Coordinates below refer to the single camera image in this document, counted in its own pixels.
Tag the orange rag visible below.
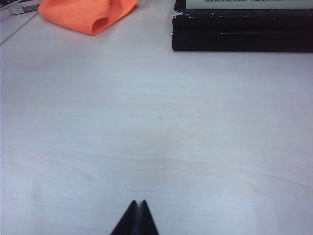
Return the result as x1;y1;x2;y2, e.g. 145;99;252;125
37;0;139;36

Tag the blue and white flat carton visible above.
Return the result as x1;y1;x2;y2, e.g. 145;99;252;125
0;0;42;16

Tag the white book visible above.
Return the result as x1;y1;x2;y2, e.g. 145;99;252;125
185;0;313;10

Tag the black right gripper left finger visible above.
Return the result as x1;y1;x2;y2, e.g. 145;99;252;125
110;200;139;235

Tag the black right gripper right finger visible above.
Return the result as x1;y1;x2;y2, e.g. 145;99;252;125
139;200;160;235

